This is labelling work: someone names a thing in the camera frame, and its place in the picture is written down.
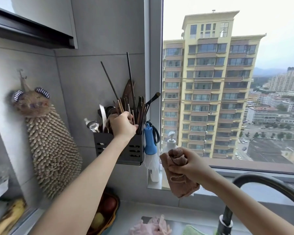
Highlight stainless steel sink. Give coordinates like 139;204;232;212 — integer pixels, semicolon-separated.
142;216;221;235

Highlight black utensil holder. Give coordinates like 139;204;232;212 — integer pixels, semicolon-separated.
93;132;146;166

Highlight yellow banana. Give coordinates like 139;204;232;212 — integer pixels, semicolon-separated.
0;198;27;235

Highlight person's right hand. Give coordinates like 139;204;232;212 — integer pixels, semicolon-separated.
165;147;219;193

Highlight grey window frame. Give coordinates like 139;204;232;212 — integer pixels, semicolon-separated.
144;0;294;184

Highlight yellow apartment building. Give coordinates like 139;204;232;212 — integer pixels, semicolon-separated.
161;9;267;159

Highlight steel soup spoon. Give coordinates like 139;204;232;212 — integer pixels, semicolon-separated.
84;118;100;133

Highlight black scissors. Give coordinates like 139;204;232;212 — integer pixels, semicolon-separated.
147;121;161;145

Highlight dark pull-down kitchen faucet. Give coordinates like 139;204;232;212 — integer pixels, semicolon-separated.
215;172;294;235

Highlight teal and orange fruit bowl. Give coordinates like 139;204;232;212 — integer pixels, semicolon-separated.
87;191;121;235

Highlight red round fruit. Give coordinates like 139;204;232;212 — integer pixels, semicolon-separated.
103;197;118;213

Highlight pink rubber glove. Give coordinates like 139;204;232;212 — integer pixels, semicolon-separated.
128;214;172;235

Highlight white pump soap dispenser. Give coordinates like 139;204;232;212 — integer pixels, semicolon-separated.
166;131;179;154

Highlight bear-shaped chenille hand towel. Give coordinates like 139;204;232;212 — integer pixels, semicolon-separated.
11;86;83;198

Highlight person's right forearm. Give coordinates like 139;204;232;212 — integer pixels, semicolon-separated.
201;168;294;235

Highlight black brush tan tip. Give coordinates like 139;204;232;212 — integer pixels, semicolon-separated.
144;92;161;120

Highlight pink dish cloth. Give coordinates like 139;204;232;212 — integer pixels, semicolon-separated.
159;148;201;199

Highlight long thin black stick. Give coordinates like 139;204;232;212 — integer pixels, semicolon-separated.
100;61;120;101
126;52;138;115

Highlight dark wooden spoon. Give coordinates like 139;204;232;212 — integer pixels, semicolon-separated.
122;79;136;102

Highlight yellow-green round fruit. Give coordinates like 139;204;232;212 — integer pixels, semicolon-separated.
90;212;105;229

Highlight bunch of assorted chopsticks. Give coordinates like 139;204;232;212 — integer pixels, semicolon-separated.
112;95;150;135

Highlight green sponge pad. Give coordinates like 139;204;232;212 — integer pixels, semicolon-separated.
182;225;206;235

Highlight dark steel spoon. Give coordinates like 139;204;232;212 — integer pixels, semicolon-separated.
105;105;117;120

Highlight white spray bottle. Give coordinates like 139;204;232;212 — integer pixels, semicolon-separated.
147;167;161;183

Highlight grey wall cabinet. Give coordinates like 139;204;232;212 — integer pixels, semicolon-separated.
0;0;79;50

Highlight person's left hand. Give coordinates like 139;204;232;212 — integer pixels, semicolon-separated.
109;111;139;145

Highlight person's left forearm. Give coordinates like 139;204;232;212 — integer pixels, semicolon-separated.
29;133;138;235

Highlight blue dish brush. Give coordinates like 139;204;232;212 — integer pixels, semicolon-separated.
143;123;161;169

